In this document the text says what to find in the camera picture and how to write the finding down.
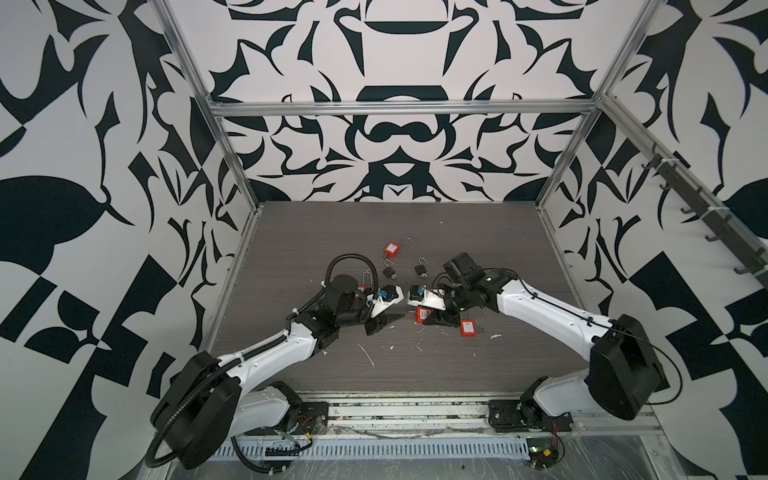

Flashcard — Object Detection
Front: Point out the red padlock long shackle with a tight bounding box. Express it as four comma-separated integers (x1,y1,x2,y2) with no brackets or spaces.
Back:
460,319,478,337

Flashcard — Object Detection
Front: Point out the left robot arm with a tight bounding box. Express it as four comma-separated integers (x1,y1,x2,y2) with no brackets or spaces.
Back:
144,275,405,469

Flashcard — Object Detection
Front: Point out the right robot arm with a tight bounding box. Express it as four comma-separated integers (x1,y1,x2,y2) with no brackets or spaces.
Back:
408,252,666,431

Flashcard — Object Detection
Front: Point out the black padlock left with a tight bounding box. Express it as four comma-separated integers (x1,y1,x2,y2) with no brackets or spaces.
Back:
383,258,398,280

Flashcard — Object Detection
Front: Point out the black padlock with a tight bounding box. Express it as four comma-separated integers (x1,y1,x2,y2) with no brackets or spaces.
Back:
383,258,398,280
414,257,428,279

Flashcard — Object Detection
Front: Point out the black padlock right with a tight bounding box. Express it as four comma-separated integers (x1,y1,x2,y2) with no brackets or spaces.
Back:
414,257,428,279

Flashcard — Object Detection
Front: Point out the grey hook rack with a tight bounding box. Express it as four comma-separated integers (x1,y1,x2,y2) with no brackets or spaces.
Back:
643,142,767,290

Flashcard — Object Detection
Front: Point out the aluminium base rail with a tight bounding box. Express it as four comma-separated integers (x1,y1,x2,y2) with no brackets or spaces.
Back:
299,392,661,436

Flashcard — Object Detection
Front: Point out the white cable duct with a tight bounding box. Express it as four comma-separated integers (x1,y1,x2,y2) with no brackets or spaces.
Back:
239,438,530,461

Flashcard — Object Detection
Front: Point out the aluminium cage frame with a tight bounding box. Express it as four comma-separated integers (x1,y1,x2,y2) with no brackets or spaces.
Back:
149,0,667,361

